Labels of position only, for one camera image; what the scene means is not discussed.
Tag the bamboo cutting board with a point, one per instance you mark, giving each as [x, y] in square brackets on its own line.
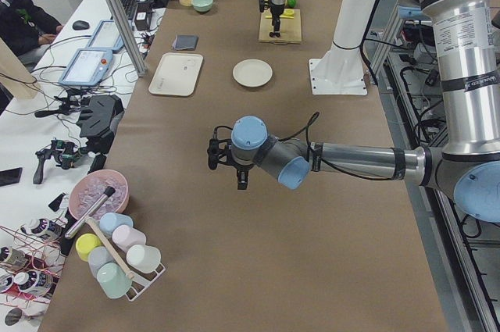
[290, 30]

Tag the far teach pendant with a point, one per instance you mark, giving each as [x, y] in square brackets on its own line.
[106, 35]

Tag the light blue cup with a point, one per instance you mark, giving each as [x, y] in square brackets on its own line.
[111, 220]

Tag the aluminium frame post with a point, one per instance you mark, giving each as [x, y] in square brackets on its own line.
[127, 35]

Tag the grey folded cloth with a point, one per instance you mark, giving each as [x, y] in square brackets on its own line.
[184, 42]

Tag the metal stirring rod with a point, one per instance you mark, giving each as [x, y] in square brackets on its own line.
[108, 192]

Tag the seated person dark jacket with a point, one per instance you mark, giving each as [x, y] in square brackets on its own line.
[27, 29]

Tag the black computer mouse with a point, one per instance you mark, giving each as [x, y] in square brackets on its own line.
[80, 25]

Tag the white cup rack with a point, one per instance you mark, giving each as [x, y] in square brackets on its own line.
[141, 282]

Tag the yellow cup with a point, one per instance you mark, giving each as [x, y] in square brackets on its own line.
[85, 244]

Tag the near teach pendant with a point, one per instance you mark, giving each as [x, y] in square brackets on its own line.
[87, 67]

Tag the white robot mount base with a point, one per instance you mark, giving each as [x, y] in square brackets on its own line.
[340, 71]

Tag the mint cup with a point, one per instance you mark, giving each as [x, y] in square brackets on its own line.
[113, 280]

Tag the cream rabbit tray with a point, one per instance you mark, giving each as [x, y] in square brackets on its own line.
[176, 74]

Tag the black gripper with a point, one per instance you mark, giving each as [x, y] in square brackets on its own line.
[276, 11]
[241, 171]

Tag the pink bowl with ice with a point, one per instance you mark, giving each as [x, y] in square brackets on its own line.
[90, 188]

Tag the teach pendant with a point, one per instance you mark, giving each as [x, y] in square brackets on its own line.
[106, 35]
[87, 67]

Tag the pink cup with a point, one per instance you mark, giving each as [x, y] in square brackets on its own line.
[124, 237]

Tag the grey cup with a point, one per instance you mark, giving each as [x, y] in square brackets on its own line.
[97, 258]

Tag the black smartphone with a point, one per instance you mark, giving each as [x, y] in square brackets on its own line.
[10, 176]

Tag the cream round plate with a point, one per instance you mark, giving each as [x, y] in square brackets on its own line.
[252, 73]

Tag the white cup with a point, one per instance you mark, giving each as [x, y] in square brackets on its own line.
[145, 258]

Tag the mint green bowl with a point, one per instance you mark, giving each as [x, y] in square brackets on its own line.
[202, 6]

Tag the yellow plastic knife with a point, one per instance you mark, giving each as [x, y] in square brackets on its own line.
[281, 17]

